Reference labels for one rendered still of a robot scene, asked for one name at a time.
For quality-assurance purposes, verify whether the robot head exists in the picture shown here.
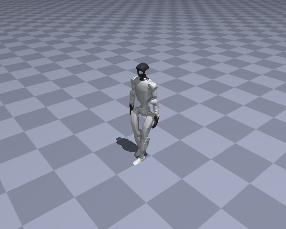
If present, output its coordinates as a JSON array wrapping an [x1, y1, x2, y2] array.
[[136, 63, 149, 81]]

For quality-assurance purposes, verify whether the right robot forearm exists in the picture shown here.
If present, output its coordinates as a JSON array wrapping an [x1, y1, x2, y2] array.
[[129, 94, 135, 107]]

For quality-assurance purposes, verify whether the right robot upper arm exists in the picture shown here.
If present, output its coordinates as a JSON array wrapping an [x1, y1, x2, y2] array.
[[130, 76, 137, 96]]

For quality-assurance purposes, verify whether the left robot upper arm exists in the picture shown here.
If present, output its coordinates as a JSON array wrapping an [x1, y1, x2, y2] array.
[[148, 82, 157, 105]]

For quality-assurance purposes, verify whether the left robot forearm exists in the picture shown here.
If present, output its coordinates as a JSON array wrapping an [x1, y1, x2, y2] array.
[[153, 99, 159, 118]]

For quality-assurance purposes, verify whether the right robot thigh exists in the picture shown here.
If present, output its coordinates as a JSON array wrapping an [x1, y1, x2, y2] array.
[[131, 107, 142, 136]]

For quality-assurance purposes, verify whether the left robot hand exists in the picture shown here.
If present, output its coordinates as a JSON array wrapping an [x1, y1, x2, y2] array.
[[151, 115, 159, 128]]

